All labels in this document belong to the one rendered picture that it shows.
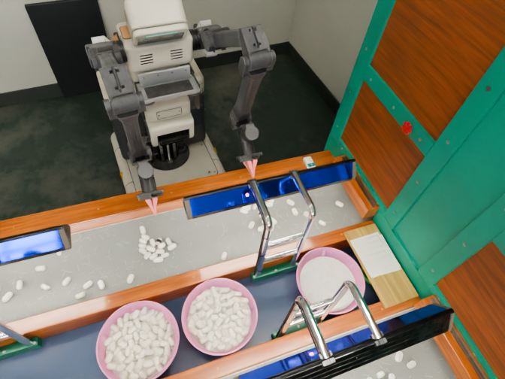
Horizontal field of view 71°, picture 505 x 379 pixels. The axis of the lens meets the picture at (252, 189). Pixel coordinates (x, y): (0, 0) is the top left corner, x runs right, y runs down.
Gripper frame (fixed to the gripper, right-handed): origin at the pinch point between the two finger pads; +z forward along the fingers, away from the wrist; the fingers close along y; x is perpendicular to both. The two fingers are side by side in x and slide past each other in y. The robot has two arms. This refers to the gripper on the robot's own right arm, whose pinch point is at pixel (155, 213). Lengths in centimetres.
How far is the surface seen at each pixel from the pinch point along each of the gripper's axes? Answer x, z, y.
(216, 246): -3.9, 17.9, 20.2
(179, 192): 11.3, -5.6, 11.4
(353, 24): 86, -93, 161
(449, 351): -50, 62, 82
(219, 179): 13.1, -7.5, 30.0
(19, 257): -31.8, 0.4, -38.1
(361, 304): -62, 31, 48
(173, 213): 8.2, 2.4, 6.9
